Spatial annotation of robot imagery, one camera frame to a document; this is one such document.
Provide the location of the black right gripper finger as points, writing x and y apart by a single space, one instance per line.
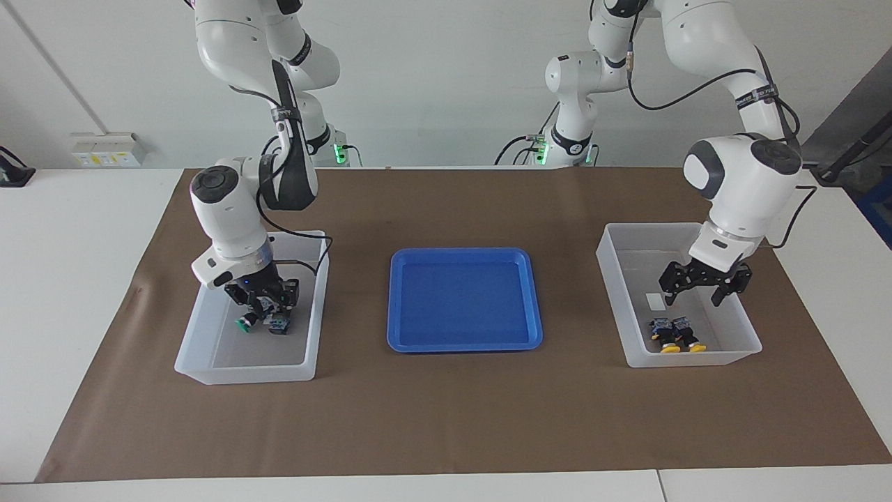
242 296
290 294

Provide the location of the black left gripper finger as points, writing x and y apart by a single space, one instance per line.
674 293
728 290

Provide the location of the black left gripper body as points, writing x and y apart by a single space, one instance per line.
700 275

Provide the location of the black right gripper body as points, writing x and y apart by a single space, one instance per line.
261 284

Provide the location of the green push button switch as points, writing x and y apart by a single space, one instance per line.
244 325
280 325

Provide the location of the yellow push button switch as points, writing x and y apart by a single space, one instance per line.
683 325
660 328

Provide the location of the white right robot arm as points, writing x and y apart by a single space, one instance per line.
230 223

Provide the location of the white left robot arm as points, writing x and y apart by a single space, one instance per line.
746 188

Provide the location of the small white sticker label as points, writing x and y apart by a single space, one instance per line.
654 302

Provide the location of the translucent white plastic box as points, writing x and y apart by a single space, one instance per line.
627 279
251 359

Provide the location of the blue crate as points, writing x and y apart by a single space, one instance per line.
879 209

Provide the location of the blue plastic tray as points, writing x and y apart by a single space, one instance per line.
463 300

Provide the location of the black tripod pole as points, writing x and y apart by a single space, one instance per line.
847 157

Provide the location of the brown paper table mat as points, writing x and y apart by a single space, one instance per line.
446 418

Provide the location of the black stand foot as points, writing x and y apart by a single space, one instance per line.
14 176

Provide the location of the white wall outlet box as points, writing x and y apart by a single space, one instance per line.
104 157

